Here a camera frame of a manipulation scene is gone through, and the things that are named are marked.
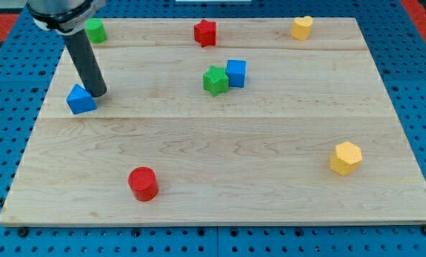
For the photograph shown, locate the yellow hexagon block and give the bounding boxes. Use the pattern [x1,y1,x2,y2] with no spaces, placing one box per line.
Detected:
[330,141,362,176]

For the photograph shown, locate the red star block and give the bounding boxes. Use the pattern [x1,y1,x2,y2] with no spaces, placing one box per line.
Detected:
[193,19,217,47]

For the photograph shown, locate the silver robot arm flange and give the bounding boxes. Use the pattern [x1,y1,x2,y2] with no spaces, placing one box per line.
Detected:
[26,0,106,35]

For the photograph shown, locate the red cylinder block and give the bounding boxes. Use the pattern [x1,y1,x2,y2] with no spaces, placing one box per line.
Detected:
[128,166,158,201]

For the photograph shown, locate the yellow heart block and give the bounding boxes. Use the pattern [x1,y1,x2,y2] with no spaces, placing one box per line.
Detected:
[290,16,314,41]

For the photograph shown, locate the light wooden board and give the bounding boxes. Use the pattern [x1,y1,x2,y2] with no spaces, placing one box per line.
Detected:
[0,18,426,227]

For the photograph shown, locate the blue cube block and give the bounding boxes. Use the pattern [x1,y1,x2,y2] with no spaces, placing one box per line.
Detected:
[225,59,247,88]

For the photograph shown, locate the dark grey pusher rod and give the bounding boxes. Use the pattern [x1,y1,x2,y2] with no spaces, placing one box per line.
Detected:
[63,30,107,98]

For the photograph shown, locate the green cylinder block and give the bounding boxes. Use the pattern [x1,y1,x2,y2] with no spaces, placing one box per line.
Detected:
[86,18,107,44]

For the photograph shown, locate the green star block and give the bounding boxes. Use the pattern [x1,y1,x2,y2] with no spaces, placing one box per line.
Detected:
[203,66,229,97]

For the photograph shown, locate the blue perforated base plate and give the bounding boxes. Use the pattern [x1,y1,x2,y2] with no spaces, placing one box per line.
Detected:
[0,1,426,256]

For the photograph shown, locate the blue triangle block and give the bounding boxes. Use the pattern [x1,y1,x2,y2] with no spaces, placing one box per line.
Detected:
[66,84,97,114]

